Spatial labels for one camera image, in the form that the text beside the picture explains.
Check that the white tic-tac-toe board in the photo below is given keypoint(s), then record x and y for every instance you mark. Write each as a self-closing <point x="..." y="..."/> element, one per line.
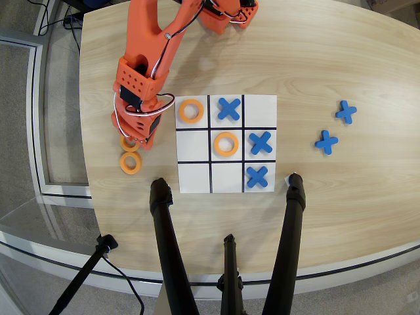
<point x="262" y="108"/>

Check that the blue foam cross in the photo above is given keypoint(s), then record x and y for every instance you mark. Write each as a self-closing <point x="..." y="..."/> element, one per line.
<point x="257" y="177"/>
<point x="346" y="112"/>
<point x="229" y="109"/>
<point x="261" y="143"/>
<point x="327" y="142"/>

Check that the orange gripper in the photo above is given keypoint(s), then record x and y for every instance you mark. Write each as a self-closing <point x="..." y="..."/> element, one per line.
<point x="143" y="138"/>

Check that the white paper tag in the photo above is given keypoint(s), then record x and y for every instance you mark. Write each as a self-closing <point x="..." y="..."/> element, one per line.
<point x="286" y="180"/>

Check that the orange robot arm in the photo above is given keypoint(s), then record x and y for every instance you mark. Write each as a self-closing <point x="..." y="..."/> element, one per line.
<point x="141" y="33"/>

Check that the dark furniture leg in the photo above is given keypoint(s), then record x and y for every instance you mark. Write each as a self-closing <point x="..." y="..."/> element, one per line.
<point x="78" y="4"/>

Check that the orange robot base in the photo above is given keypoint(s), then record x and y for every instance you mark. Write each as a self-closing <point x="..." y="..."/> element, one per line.
<point x="213" y="23"/>

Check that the grey metal floor frame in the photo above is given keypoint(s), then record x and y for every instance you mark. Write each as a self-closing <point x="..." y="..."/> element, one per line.
<point x="36" y="98"/>

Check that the black power plug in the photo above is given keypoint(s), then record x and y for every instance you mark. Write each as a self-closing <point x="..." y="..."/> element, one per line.
<point x="70" y="22"/>

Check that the short black tripod leg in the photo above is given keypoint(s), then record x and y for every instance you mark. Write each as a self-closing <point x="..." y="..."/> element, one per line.
<point x="230" y="262"/>

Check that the thin black stand pole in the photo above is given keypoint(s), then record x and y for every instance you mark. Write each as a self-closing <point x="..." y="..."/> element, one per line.
<point x="82" y="275"/>

